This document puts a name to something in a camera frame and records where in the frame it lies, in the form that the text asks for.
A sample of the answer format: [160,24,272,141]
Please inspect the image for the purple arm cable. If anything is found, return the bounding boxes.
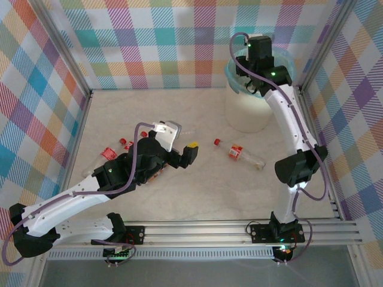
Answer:
[229,32,330,265]
[2,121,156,267]

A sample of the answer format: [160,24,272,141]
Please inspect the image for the white trash bin blue liner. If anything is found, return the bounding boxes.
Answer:
[224,47,297,97]

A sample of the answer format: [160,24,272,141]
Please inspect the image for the aluminium frame post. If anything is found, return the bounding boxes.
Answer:
[29,0,93,101]
[297,0,361,95]

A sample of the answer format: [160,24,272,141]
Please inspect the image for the grey slotted cable duct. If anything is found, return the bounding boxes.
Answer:
[47,246,276,261]

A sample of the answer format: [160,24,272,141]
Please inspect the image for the colourful plaid backdrop cloth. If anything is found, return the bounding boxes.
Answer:
[302,0,383,287]
[38,0,351,90]
[0,0,90,287]

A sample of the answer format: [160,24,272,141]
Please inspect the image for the left circuit board green lights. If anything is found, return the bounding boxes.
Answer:
[102,244,135,259]

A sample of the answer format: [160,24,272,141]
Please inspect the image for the right circuit board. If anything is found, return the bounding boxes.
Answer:
[272,245,293,257]

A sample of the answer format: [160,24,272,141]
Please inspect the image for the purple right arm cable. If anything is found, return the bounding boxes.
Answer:
[229,32,330,265]

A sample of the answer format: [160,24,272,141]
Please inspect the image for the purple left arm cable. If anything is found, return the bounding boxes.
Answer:
[2,121,156,267]

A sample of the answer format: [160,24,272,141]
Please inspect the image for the brown label drink bottle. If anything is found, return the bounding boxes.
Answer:
[148,168,166,185]

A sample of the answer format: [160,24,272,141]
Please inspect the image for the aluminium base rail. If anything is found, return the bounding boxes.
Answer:
[56,219,363,249]

